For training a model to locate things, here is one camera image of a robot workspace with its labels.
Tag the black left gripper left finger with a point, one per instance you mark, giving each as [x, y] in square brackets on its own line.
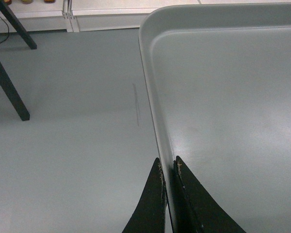
[149, 214]

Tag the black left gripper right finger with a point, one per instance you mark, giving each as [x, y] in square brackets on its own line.
[194, 209]

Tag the grey rectangular serving tray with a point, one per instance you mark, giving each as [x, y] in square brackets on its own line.
[218, 78]

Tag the black table leg near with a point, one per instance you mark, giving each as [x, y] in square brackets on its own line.
[13, 96]

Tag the black table leg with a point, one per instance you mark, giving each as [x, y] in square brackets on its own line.
[13, 20]
[13, 96]

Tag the black table leg far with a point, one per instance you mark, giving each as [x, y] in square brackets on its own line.
[13, 20]

